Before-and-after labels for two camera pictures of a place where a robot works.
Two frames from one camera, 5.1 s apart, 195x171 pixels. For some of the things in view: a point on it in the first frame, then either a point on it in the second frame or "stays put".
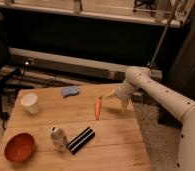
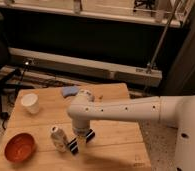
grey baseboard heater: (72, 65) stays put
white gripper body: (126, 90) -> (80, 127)
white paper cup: (30, 102) stays put
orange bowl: (20, 147) stays put
